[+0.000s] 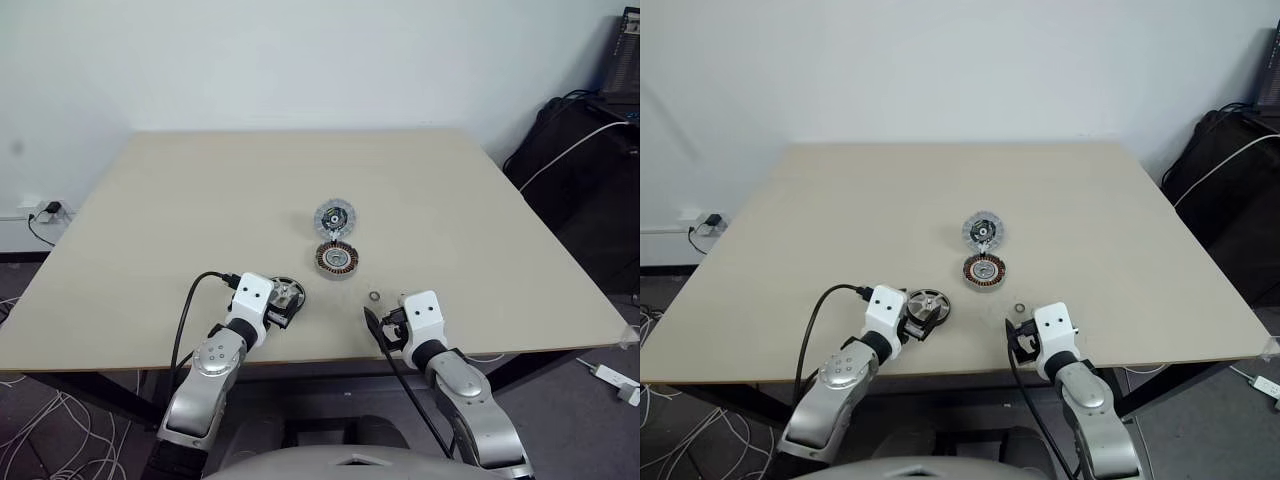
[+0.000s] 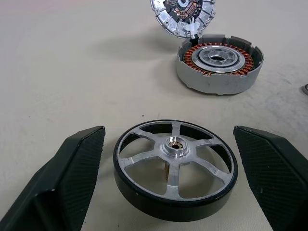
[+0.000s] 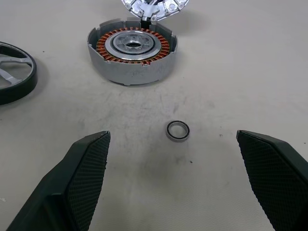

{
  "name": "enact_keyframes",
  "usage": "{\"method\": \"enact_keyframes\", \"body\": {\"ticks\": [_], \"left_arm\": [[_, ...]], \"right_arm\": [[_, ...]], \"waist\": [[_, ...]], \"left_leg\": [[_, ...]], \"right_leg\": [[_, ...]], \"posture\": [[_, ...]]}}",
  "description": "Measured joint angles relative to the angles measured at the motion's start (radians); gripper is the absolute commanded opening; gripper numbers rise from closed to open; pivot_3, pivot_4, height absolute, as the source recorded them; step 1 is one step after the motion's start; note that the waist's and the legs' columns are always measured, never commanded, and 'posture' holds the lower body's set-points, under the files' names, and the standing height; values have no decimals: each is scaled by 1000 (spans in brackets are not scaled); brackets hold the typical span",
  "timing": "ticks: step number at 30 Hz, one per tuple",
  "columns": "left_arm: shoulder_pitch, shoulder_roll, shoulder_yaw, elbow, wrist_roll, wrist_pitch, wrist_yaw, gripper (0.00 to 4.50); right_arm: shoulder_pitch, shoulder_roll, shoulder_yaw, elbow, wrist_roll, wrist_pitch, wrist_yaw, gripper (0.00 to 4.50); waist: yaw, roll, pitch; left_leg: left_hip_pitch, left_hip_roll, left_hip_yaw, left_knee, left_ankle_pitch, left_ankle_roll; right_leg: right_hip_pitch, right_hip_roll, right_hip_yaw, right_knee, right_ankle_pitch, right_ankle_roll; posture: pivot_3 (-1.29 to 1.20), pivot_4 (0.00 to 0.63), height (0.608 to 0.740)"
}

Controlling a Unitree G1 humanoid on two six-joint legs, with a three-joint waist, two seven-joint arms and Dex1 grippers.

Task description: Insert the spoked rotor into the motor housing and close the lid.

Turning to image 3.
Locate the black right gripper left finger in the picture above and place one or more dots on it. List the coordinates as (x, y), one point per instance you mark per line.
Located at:
(72, 187)

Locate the grey round plastic lid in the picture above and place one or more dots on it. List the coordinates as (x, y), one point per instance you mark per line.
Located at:
(134, 8)

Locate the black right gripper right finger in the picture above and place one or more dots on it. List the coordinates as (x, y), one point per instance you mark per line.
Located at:
(276, 183)

